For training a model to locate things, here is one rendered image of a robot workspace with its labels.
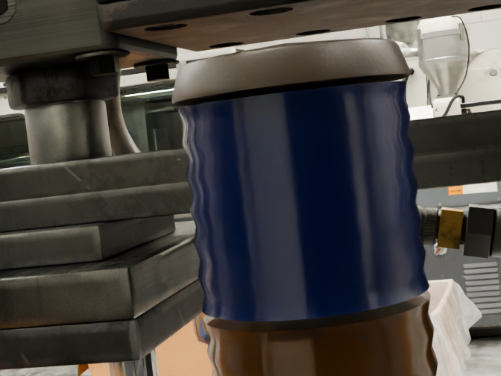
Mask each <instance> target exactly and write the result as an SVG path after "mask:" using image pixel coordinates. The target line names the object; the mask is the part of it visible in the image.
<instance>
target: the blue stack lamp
mask: <svg viewBox="0 0 501 376"><path fill-rule="evenodd" d="M406 86H407V81H386V82H376V83H366V84H351V85H343V86H335V87H322V88H315V89H308V90H296V91H290V92H283V93H272V94H266V95H255V96H249V97H244V98H234V99H228V100H223V101H214V102H209V103H204V104H196V105H192V106H188V107H182V108H180V109H177V111H178V113H179V115H180V118H181V121H182V123H183V136H182V143H181V144H182V146H183V149H184V151H185V153H186V157H187V159H188V161H187V167H186V179H187V182H188V184H189V188H190V190H191V192H192V197H191V204H190V213H191V214H192V218H193V220H194V223H195V226H196V228H195V239H194V245H195V248H196V251H197V253H198V256H199V258H200V263H199V270H198V279H199V281H200V283H201V287H202V289H203V291H204V299H203V305H202V312H203V313H204V314H205V315H207V316H210V317H213V318H217V319H225V320H233V321H246V322H270V321H288V320H298V319H314V318H321V317H328V316H339V315H344V314H349V313H358V312H362V311H366V310H373V309H377V308H381V307H386V306H390V305H392V304H397V303H400V302H403V301H407V300H409V299H412V298H415V297H417V296H419V295H421V294H423V293H425V291H427V290H428V289H429V281H428V280H427V277H426V274H425V271H424V269H423V268H424V263H425V257H426V250H425V248H424V246H423V242H422V240H421V238H420V229H421V224H422V216H421V214H420V211H419V208H418V205H417V202H416V200H417V194H418V181H417V178H416V177H415V173H414V171H413V168H412V166H413V160H414V155H415V149H414V147H413V145H412V141H411V139H410V136H409V126H410V121H411V114H410V112H409V109H408V107H407V104H406V101H405V96H406Z"/></svg>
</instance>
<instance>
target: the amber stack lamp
mask: <svg viewBox="0 0 501 376"><path fill-rule="evenodd" d="M430 298H431V295H430V293H429V292H428V291H425V293H423V294H421V295H419V296H417V297H415V298H412V299H409V300H407V301H403V302H400V303H397V304H392V305H390V306H386V307H381V308H377V309H373V310H366V311H362V312H358V313H349V314H344V315H339V316H328V317H321V318H314V319H298V320H288V321H270V322H246V321H233V320H225V319H217V318H213V317H210V316H207V315H205V316H204V318H203V320H204V324H205V326H206V329H207V332H208V334H209V341H208V347H207V354H208V357H209V360H210V362H211V364H212V367H213V370H212V376H436V375H437V369H438V359H437V357H436V355H435V352H434V349H433V347H432V341H433V336H434V331H435V329H434V326H433V323H432V320H431V318H430V315H429V303H430Z"/></svg>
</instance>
